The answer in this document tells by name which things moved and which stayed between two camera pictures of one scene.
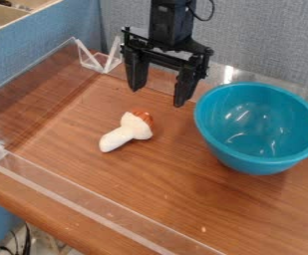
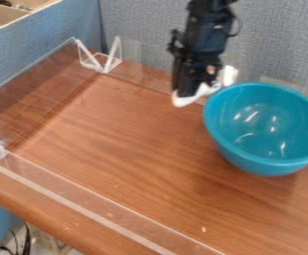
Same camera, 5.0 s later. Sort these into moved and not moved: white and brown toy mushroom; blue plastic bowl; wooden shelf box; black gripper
Moved: white and brown toy mushroom; black gripper
Not moved: wooden shelf box; blue plastic bowl
